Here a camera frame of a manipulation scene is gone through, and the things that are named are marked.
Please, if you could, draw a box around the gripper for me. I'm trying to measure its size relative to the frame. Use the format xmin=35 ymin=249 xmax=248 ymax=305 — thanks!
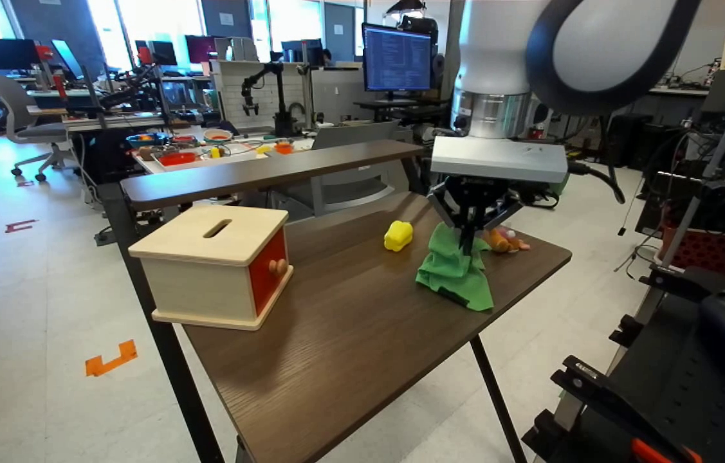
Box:
xmin=427 ymin=177 xmax=524 ymax=256

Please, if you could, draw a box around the green towel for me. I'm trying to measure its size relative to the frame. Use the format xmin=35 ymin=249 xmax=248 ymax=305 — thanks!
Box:
xmin=415 ymin=222 xmax=495 ymax=313

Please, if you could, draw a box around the orange and pink plush toy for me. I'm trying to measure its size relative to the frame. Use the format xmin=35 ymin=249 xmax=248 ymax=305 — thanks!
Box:
xmin=483 ymin=226 xmax=532 ymax=254

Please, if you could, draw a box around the yellow toy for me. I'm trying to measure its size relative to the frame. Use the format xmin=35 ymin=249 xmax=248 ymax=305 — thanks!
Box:
xmin=383 ymin=220 xmax=414 ymax=253

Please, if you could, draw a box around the monitor with text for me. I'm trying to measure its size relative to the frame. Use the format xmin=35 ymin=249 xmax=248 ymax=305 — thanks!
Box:
xmin=360 ymin=23 xmax=434 ymax=95

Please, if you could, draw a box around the red drawer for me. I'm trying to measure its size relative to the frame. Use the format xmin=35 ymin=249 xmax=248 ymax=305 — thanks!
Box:
xmin=247 ymin=228 xmax=293 ymax=318

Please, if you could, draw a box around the red crate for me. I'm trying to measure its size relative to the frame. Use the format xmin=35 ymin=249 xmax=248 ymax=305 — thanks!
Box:
xmin=657 ymin=225 xmax=725 ymax=278

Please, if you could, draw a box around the white partition panel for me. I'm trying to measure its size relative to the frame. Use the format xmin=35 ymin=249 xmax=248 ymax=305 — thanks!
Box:
xmin=210 ymin=59 xmax=313 ymax=131

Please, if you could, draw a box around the wooden box with red drawer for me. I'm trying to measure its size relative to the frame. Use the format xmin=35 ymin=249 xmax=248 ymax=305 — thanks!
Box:
xmin=127 ymin=204 xmax=295 ymax=332

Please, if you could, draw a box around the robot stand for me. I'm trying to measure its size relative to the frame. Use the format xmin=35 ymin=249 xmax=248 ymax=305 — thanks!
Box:
xmin=522 ymin=266 xmax=725 ymax=463

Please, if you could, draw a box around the blue bowl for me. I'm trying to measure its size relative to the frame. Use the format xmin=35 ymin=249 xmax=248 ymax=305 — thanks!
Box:
xmin=125 ymin=131 xmax=170 ymax=149

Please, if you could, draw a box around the row of monitors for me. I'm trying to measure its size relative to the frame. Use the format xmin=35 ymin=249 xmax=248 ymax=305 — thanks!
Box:
xmin=133 ymin=34 xmax=220 ymax=67

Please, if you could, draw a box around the grey office chair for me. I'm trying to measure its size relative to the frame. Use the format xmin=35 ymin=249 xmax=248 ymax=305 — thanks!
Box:
xmin=0 ymin=72 xmax=78 ymax=184

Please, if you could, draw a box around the dark monitor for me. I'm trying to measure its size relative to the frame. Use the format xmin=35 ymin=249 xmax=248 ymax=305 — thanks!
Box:
xmin=0 ymin=37 xmax=42 ymax=72

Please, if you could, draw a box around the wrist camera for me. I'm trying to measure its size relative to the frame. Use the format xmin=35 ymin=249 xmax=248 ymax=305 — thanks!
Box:
xmin=430 ymin=135 xmax=569 ymax=185

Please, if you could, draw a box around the black clamp with orange handle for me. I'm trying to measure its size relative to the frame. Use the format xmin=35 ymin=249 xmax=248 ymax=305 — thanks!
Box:
xmin=549 ymin=354 xmax=705 ymax=463

